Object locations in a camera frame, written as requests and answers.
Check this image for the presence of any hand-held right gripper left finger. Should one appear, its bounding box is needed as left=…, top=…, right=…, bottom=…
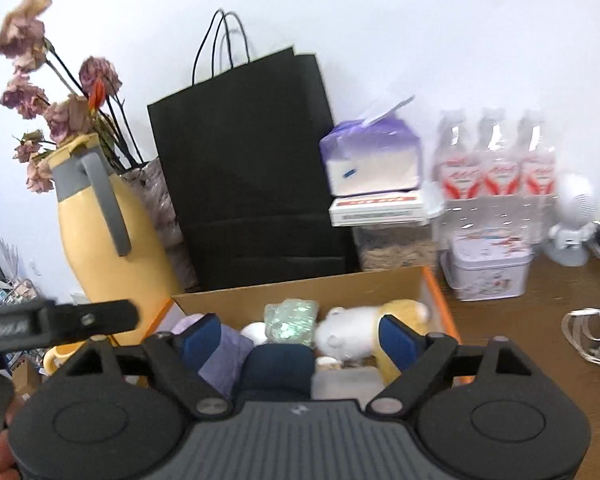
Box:
left=47, top=313, right=231, bottom=418

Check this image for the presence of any purple tissue pack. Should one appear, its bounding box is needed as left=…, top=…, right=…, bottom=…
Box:
left=319, top=94, right=424, bottom=197

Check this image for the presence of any red cardboard box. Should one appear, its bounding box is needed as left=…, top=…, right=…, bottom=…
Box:
left=145, top=266, right=463, bottom=396

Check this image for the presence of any white printed tin box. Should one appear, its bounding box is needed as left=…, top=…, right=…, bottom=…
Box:
left=440, top=227, right=534, bottom=302

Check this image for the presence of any dark blue pencil case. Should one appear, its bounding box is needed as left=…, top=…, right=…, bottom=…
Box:
left=232, top=345, right=315, bottom=403

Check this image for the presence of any dried rose bouquet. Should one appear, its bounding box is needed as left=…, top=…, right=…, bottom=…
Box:
left=0, top=0, right=201, bottom=291

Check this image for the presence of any clear plastic jar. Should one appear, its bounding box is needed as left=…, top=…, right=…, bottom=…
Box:
left=352, top=222, right=440, bottom=272

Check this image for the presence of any yellow mug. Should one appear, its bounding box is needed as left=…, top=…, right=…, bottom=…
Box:
left=42, top=342, right=88, bottom=376

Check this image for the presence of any purple fuzzy towel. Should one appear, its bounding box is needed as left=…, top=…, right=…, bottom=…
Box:
left=172, top=312, right=256, bottom=398

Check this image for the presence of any yellow thermos jug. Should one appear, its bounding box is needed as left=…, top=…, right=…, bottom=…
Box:
left=50, top=132, right=187, bottom=348

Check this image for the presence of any white and yellow plush toy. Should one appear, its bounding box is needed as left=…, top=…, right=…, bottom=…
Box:
left=314, top=299, right=431, bottom=376

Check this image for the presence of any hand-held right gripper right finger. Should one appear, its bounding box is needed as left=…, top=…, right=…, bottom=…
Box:
left=369, top=314, right=543, bottom=417

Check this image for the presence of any white ribbed lid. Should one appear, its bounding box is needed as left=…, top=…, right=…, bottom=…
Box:
left=240, top=322, right=268, bottom=345

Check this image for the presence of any coiled white cable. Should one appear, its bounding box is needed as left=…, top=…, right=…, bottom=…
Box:
left=562, top=287, right=600, bottom=368

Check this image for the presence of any metal storage rack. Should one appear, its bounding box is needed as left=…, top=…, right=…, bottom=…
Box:
left=0, top=275, right=46, bottom=311

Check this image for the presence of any black paper bag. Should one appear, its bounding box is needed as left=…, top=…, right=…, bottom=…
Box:
left=147, top=9, right=361, bottom=293

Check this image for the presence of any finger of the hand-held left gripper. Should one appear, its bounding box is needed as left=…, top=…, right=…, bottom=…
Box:
left=45, top=299, right=142, bottom=346

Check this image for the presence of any red white flat box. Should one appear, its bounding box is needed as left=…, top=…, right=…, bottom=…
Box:
left=328, top=191, right=428, bottom=227

